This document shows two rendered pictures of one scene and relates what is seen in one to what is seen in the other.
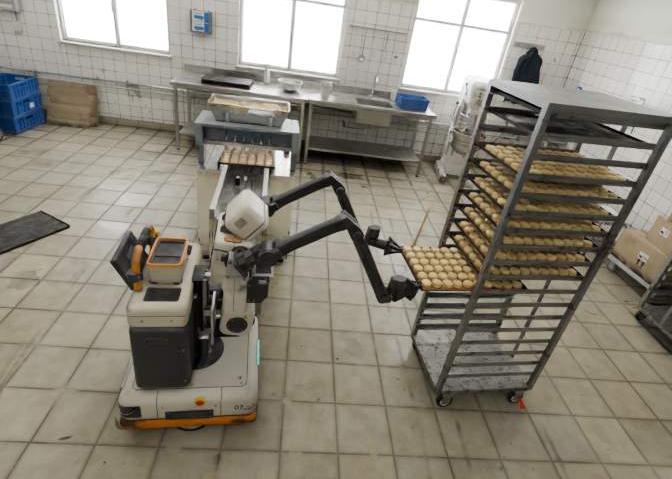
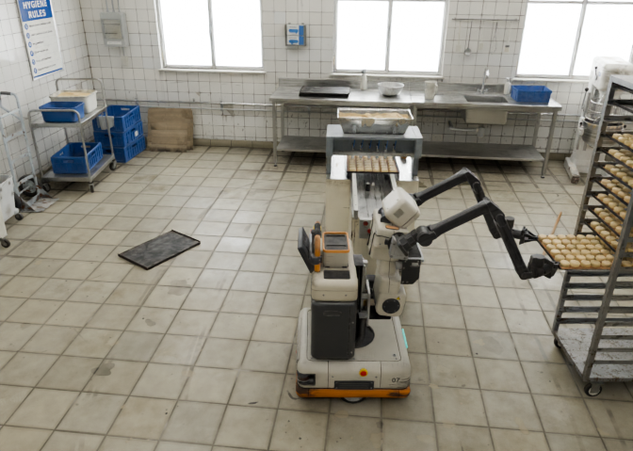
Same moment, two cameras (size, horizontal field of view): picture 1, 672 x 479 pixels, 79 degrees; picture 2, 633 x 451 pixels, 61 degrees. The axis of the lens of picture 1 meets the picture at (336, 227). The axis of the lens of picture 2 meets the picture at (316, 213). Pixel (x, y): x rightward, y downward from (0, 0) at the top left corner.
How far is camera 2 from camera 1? 1.20 m
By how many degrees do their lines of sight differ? 13
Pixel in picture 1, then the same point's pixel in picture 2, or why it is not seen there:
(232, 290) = (387, 274)
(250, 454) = (408, 423)
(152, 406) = (325, 374)
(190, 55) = (284, 69)
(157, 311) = (336, 286)
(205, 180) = (333, 189)
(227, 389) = (385, 362)
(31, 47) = (135, 78)
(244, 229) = (401, 218)
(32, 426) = (225, 394)
